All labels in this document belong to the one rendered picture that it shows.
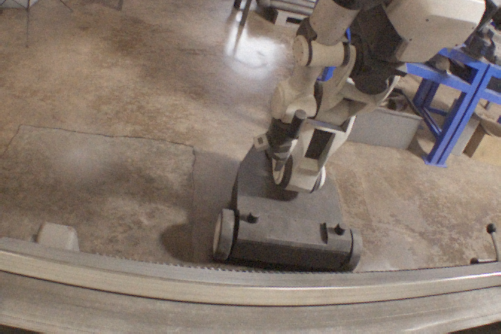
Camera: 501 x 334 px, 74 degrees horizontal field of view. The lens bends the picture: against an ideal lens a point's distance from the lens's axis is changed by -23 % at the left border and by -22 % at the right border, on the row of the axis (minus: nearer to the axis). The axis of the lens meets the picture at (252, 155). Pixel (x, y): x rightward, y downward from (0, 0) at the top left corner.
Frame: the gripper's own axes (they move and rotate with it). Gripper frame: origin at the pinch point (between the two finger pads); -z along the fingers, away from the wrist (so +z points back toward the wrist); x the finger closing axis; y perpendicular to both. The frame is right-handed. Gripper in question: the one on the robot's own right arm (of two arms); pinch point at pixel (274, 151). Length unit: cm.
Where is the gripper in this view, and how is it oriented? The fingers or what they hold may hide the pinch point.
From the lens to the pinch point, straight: 137.3
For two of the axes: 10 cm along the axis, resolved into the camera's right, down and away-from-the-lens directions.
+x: 2.4, 8.3, -5.0
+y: 9.5, -1.1, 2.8
